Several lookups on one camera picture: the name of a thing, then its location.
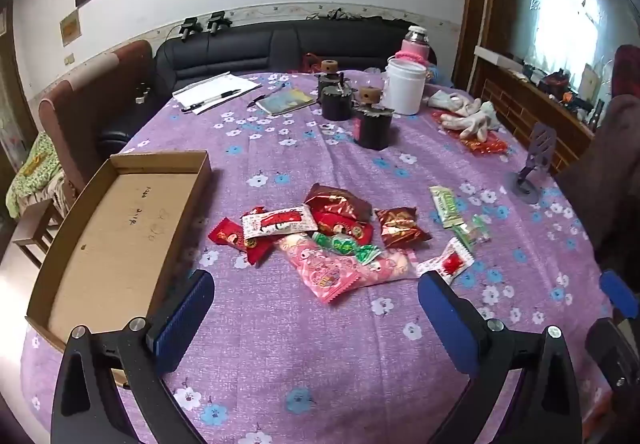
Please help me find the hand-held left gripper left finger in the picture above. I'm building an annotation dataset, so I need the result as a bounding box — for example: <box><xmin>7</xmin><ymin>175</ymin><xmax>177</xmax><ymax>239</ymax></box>
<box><xmin>52</xmin><ymin>269</ymin><xmax>216</xmax><ymax>444</ymax></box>

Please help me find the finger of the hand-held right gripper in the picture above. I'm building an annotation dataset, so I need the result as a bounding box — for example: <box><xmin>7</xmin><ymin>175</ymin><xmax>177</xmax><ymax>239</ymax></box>
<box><xmin>585</xmin><ymin>316</ymin><xmax>640</xmax><ymax>425</ymax></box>
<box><xmin>599</xmin><ymin>269</ymin><xmax>640</xmax><ymax>322</ymax></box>

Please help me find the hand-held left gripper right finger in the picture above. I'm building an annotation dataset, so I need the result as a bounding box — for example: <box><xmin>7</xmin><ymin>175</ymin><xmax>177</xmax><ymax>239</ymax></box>
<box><xmin>417</xmin><ymin>270</ymin><xmax>583</xmax><ymax>444</ymax></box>

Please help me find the white snack packet red heart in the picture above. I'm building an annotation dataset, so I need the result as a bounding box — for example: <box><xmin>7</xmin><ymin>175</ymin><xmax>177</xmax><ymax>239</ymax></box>
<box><xmin>416</xmin><ymin>236</ymin><xmax>475</xmax><ymax>286</ymax></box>

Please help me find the pale pink snack packet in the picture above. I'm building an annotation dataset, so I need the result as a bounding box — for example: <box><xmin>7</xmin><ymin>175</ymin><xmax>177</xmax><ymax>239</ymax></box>
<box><xmin>357</xmin><ymin>249</ymin><xmax>418</xmax><ymax>289</ymax></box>

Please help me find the shallow cardboard box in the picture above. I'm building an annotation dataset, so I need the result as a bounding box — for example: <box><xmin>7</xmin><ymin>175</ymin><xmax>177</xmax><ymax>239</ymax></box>
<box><xmin>25</xmin><ymin>150</ymin><xmax>213</xmax><ymax>390</ymax></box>

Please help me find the green candy packet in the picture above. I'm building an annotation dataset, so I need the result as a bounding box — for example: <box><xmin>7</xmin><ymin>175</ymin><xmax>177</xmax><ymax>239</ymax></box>
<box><xmin>311</xmin><ymin>231</ymin><xmax>383</xmax><ymax>267</ymax></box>

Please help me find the pink printed snack packet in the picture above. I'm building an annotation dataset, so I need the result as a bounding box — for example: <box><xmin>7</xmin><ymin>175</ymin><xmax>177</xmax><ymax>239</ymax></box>
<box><xmin>277</xmin><ymin>233</ymin><xmax>362</xmax><ymax>306</ymax></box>

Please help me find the white and red snack packet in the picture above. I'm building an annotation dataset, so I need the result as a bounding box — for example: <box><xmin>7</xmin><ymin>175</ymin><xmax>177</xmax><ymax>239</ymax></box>
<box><xmin>241</xmin><ymin>205</ymin><xmax>319</xmax><ymax>241</ymax></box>

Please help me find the dark red foil snack packet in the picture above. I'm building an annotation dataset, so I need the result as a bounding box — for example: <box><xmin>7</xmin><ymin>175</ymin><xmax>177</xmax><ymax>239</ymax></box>
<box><xmin>304</xmin><ymin>183</ymin><xmax>373</xmax><ymax>225</ymax></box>

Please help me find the plain red snack packet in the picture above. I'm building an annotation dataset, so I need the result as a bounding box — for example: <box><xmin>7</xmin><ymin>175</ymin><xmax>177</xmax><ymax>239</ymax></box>
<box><xmin>208</xmin><ymin>206</ymin><xmax>282</xmax><ymax>269</ymax></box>

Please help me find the clear green snack packet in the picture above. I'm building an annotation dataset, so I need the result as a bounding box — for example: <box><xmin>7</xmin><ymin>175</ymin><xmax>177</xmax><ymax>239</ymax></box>
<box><xmin>452</xmin><ymin>214</ymin><xmax>493</xmax><ymax>252</ymax></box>

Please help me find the brown red foil snack packet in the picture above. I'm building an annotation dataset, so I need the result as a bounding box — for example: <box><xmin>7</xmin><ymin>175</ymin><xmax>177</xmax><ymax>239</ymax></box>
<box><xmin>374</xmin><ymin>206</ymin><xmax>433</xmax><ymax>250</ymax></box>

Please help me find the long green white snack packet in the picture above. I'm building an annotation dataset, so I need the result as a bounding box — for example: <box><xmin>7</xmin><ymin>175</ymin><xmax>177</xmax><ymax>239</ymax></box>
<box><xmin>429</xmin><ymin>185</ymin><xmax>468</xmax><ymax>229</ymax></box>

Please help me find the purple floral tablecloth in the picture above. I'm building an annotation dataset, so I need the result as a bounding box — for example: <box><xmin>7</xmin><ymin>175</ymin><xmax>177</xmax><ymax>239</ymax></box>
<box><xmin>20</xmin><ymin>69</ymin><xmax>613</xmax><ymax>444</ymax></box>

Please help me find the dark brown chair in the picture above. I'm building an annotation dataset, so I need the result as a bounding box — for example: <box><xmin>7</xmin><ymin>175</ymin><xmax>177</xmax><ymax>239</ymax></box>
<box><xmin>552</xmin><ymin>44</ymin><xmax>640</xmax><ymax>270</ymax></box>

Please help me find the red snack packet with figures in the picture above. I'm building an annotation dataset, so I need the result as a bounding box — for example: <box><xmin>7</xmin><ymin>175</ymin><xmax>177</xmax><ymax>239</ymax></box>
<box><xmin>312</xmin><ymin>210</ymin><xmax>375</xmax><ymax>245</ymax></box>

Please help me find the black phone stand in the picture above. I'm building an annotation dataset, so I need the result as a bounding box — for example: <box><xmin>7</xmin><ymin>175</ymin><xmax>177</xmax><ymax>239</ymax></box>
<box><xmin>510</xmin><ymin>121</ymin><xmax>558</xmax><ymax>197</ymax></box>

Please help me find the wooden stool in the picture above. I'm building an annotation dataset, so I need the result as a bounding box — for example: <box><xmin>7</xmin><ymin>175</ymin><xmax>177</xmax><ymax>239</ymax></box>
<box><xmin>12</xmin><ymin>196</ymin><xmax>61</xmax><ymax>270</ymax></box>

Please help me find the flat red packet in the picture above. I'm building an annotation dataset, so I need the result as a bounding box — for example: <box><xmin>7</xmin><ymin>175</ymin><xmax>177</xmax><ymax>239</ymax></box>
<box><xmin>431</xmin><ymin>109</ymin><xmax>508</xmax><ymax>155</ymax></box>

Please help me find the white work glove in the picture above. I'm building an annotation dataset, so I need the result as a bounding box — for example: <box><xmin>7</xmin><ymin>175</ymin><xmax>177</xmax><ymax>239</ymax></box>
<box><xmin>440</xmin><ymin>99</ymin><xmax>501</xmax><ymax>142</ymax></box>
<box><xmin>427</xmin><ymin>90</ymin><xmax>473</xmax><ymax>114</ymax></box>

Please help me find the pile of small tools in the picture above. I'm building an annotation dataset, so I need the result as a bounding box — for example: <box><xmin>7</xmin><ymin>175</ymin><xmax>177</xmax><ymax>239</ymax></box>
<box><xmin>520</xmin><ymin>59</ymin><xmax>608</xmax><ymax>125</ymax></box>

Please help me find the green floral blanket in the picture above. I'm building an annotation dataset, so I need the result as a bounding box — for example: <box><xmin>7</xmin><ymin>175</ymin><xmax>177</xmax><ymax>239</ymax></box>
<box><xmin>6</xmin><ymin>131</ymin><xmax>63</xmax><ymax>217</ymax></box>

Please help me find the black and white pen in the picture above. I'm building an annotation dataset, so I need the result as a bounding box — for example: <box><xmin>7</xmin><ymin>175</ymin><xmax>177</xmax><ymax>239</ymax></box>
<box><xmin>181</xmin><ymin>89</ymin><xmax>241</xmax><ymax>113</ymax></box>

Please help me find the wooden cabinet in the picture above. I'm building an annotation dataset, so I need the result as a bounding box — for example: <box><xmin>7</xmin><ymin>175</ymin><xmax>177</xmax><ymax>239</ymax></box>
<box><xmin>472</xmin><ymin>46</ymin><xmax>608</xmax><ymax>175</ymax></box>

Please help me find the brown armchair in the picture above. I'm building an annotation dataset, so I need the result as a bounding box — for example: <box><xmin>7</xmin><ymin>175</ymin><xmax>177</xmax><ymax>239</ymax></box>
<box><xmin>39</xmin><ymin>40</ymin><xmax>156</xmax><ymax>195</ymax></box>

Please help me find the white paper stack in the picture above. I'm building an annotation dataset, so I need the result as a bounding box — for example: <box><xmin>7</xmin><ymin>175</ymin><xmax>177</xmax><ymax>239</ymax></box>
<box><xmin>172</xmin><ymin>71</ymin><xmax>262</xmax><ymax>116</ymax></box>

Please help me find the yellow and blue notebook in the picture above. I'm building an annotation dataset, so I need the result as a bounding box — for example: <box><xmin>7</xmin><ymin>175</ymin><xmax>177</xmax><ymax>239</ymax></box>
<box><xmin>257</xmin><ymin>88</ymin><xmax>317</xmax><ymax>117</ymax></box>

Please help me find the white plastic container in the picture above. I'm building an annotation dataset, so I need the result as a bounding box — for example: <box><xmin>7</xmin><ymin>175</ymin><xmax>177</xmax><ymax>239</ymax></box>
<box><xmin>384</xmin><ymin>56</ymin><xmax>427</xmax><ymax>116</ymax></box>

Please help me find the black jar with cork lid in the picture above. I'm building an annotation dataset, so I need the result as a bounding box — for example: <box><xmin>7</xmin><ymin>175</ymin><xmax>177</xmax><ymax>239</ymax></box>
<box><xmin>317</xmin><ymin>60</ymin><xmax>346</xmax><ymax>92</ymax></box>

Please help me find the black leather sofa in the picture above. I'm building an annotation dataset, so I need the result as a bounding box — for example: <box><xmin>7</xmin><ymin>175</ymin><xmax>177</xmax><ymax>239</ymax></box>
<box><xmin>97</xmin><ymin>16</ymin><xmax>438</xmax><ymax>147</ymax></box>

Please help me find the pink thermos bottle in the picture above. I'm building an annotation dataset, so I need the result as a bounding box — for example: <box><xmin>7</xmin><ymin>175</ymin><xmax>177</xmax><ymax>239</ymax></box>
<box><xmin>395</xmin><ymin>25</ymin><xmax>432</xmax><ymax>67</ymax></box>

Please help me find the translucent window curtain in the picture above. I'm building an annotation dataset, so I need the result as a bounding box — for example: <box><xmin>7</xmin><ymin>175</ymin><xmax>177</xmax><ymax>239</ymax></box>
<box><xmin>510</xmin><ymin>0</ymin><xmax>640</xmax><ymax>90</ymax></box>

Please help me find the black handheld device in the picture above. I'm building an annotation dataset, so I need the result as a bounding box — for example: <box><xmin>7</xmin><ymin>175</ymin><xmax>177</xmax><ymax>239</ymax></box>
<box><xmin>177</xmin><ymin>18</ymin><xmax>203</xmax><ymax>42</ymax></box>
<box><xmin>206</xmin><ymin>11</ymin><xmax>232</xmax><ymax>36</ymax></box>

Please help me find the small framed wall picture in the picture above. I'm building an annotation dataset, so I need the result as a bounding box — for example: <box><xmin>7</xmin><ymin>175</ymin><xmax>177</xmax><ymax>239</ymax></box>
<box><xmin>60</xmin><ymin>9</ymin><xmax>81</xmax><ymax>45</ymax></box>

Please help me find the tangle of dark cables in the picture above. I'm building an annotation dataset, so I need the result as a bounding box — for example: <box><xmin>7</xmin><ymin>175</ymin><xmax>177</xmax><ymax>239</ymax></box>
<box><xmin>306</xmin><ymin>8</ymin><xmax>386</xmax><ymax>22</ymax></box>

